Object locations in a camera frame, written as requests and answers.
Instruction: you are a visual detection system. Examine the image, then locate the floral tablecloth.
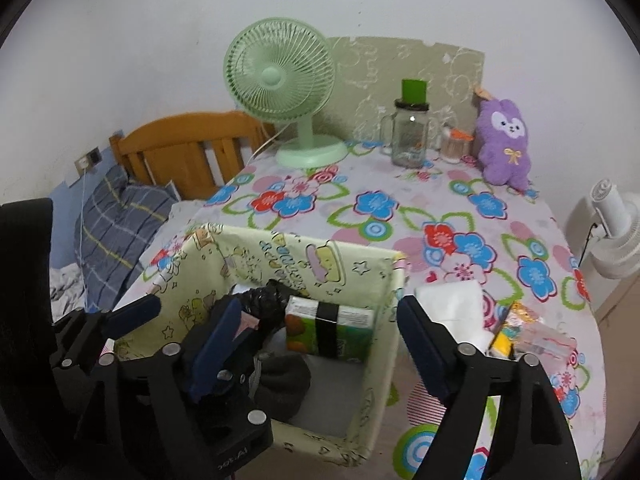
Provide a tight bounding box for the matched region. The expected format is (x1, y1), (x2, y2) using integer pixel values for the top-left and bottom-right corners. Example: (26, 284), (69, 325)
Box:
(112, 137), (606, 480)

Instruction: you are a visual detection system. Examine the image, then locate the blue plaid pillow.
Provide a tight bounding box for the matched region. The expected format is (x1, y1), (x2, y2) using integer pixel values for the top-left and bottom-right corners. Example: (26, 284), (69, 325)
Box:
(75, 164), (178, 306)

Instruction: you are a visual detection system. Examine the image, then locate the green desk fan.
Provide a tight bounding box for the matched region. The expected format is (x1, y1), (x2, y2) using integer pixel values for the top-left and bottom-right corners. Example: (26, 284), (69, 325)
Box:
(223, 17), (348, 168)

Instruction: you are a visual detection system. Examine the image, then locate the green patterned board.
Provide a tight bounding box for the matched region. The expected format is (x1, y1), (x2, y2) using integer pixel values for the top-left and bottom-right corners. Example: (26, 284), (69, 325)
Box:
(327, 36), (487, 143)

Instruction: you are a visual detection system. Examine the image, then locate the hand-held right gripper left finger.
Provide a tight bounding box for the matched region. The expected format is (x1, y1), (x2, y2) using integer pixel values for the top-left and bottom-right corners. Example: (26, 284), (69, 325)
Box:
(74, 299), (244, 480)

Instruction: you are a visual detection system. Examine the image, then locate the green tissue pack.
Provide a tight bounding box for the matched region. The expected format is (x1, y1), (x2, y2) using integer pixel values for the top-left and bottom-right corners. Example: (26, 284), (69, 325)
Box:
(285, 296), (376, 363)

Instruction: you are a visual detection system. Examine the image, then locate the white fan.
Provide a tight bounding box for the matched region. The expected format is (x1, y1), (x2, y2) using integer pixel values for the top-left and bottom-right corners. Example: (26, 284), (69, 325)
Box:
(565, 178), (640, 281)

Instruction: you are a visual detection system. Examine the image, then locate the beige door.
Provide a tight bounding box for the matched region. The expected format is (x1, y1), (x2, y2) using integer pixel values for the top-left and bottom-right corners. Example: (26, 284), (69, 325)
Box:
(592, 272), (640, 361)

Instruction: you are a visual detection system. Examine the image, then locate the small jar with orange lid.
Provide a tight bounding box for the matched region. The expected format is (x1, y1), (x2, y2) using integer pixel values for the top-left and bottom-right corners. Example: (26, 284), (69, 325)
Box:
(440, 127), (473, 165)

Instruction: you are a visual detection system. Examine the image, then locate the black plastic bag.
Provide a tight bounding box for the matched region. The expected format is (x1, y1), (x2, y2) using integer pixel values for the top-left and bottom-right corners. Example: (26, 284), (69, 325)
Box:
(230, 280), (311, 331)

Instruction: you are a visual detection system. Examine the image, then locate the thin white cable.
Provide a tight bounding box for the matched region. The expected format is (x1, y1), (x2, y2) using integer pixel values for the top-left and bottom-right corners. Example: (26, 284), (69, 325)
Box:
(74, 170), (95, 311)

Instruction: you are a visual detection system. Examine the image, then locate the white cloth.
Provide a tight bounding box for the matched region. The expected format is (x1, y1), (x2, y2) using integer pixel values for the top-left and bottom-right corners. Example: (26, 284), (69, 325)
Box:
(415, 280), (503, 353)

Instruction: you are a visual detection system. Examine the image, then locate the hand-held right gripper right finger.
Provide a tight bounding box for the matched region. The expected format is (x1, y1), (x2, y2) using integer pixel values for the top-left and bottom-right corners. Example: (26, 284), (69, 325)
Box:
(396, 295), (583, 480)

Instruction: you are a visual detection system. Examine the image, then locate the clear plastic pouch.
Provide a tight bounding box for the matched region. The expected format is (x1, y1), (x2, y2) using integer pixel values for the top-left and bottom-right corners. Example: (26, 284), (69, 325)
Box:
(487, 302), (578, 366)

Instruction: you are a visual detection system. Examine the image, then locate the purple plush toy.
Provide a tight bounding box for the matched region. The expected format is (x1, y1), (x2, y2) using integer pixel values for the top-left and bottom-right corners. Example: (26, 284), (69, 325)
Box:
(472, 99), (532, 192)

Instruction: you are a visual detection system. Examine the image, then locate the glass jar with green lid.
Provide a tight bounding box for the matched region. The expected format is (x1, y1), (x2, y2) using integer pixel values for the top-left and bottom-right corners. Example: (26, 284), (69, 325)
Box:
(380, 79), (441, 168)

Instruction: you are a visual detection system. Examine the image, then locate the white crumpled bedsheet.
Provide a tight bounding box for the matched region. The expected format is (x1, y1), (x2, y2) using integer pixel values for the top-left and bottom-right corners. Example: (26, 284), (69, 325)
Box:
(50, 265), (88, 316)

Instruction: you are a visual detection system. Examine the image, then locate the wooden bed headboard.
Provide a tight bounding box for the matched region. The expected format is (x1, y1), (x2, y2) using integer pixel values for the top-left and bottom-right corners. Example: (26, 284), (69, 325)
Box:
(109, 111), (276, 201)

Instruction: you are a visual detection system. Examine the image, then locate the black fan cable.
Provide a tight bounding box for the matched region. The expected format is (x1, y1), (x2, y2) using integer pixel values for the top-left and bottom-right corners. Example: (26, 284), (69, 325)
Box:
(580, 222), (597, 267)

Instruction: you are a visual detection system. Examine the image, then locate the grey knit cloth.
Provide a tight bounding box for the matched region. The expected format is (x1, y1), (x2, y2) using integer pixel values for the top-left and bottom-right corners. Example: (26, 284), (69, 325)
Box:
(255, 352), (312, 418)

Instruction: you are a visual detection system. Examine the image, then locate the yellow fabric storage box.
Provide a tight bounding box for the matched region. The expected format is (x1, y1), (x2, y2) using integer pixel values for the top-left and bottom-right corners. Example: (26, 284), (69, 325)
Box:
(114, 222), (408, 467)

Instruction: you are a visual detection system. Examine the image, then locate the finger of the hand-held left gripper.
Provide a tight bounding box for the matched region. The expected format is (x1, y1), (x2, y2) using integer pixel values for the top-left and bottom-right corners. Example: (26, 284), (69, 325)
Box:
(200, 326), (275, 467)
(50, 293), (162, 377)

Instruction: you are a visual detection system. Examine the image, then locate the wall socket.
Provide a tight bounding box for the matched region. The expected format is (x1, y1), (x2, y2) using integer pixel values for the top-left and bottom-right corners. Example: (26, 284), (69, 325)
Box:
(75, 147), (103, 176)

